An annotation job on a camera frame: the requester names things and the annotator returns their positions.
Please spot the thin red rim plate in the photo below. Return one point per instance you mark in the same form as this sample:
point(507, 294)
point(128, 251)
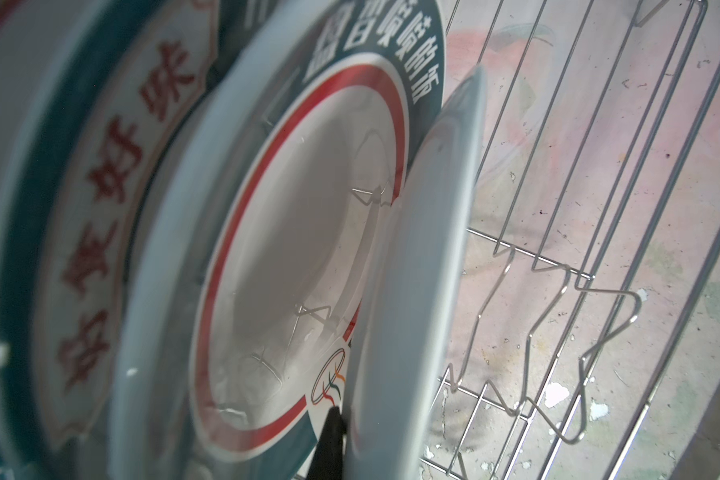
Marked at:
point(406, 315)

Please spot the grey rim hao plate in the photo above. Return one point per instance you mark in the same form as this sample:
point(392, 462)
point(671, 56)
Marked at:
point(95, 97)

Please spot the red ring green plate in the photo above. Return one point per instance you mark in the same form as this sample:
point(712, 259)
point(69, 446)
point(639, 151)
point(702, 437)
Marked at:
point(239, 328)

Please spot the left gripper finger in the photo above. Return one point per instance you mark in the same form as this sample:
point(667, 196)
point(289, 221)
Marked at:
point(328, 459)

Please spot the metal wire dish rack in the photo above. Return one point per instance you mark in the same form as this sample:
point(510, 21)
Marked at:
point(586, 340)

